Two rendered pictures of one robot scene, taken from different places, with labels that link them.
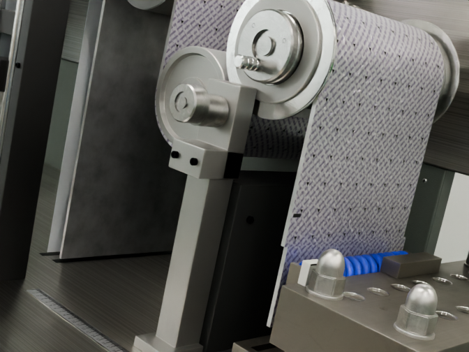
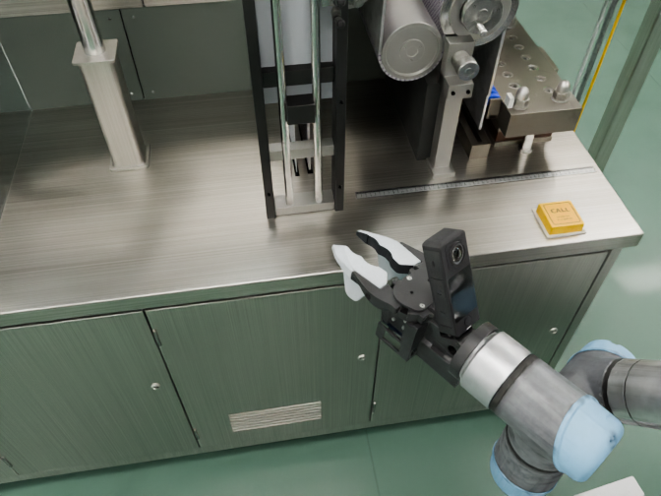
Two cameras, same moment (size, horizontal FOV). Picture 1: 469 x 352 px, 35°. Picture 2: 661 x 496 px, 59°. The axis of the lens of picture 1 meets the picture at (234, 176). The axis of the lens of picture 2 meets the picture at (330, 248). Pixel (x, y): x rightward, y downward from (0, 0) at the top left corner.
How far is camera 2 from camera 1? 1.16 m
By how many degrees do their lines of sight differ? 58
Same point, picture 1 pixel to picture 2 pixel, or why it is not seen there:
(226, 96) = (465, 49)
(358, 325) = (552, 111)
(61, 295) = (366, 186)
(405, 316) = (563, 96)
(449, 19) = not seen: outside the picture
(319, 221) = (484, 72)
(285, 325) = (513, 128)
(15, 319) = (396, 213)
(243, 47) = (468, 20)
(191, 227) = (453, 116)
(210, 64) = (423, 29)
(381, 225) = not seen: hidden behind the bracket
